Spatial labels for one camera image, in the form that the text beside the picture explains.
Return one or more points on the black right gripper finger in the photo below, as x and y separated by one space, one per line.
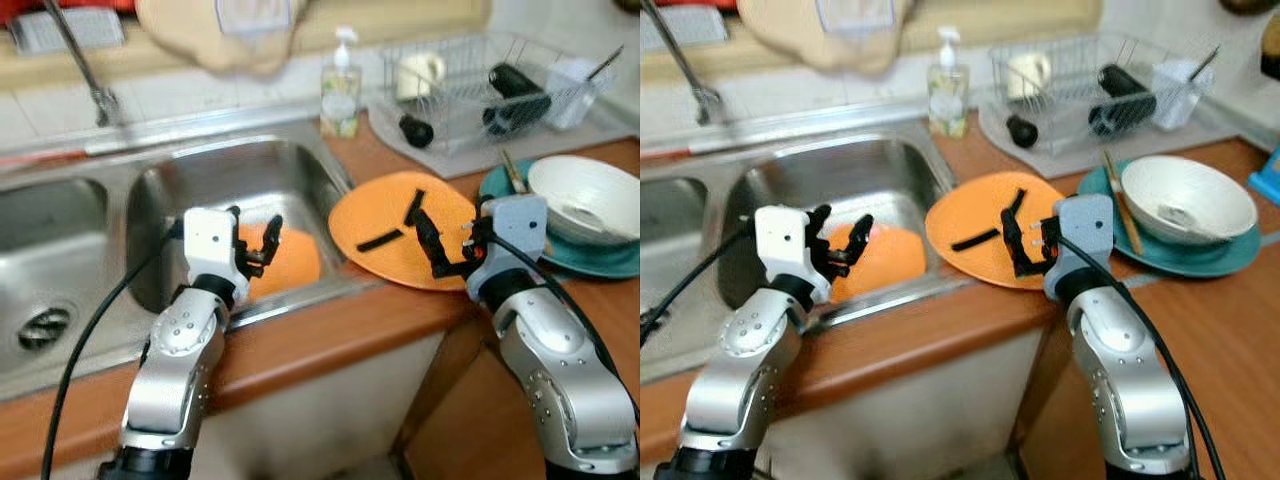
432 230
1034 270
452 271
1018 230

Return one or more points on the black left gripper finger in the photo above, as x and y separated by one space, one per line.
272 238
239 220
820 222
860 240

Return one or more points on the orange plate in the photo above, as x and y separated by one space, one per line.
375 205
965 205

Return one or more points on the metal spoon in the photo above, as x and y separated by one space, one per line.
1195 222
582 218

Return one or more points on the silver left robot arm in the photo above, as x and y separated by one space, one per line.
175 370
735 370

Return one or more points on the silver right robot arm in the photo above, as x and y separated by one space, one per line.
560 380
1125 380

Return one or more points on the black strip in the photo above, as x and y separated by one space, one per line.
975 240
380 240
1015 205
414 207

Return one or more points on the stainless steel double sink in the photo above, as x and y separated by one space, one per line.
60 230
780 180

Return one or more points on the wooden chopstick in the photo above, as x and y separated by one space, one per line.
1120 200
514 172

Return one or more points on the teal plate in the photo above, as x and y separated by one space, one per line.
1180 262
600 262

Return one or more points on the white bowl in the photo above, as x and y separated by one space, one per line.
590 185
1190 180

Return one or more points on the floral label soap bottle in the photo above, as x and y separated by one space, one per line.
341 95
948 95

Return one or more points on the grey rack drip tray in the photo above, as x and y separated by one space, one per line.
1200 145
590 145

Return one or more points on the white mug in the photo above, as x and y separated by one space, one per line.
420 75
1030 75

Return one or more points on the metal faucet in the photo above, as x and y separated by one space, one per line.
105 108
708 105

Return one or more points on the white cutlery caddy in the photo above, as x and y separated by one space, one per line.
1175 95
572 95

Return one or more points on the beige hanging cloth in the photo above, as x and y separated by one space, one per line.
180 35
780 35

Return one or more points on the metal sink drain strainer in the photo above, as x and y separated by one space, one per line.
45 328

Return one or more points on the blue box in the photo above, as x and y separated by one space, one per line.
1268 178

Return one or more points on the grey rectangular pad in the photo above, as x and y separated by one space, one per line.
690 30
70 32

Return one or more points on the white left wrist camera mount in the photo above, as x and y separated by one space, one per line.
785 245
210 245

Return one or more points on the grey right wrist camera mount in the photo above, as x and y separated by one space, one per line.
1085 225
515 225

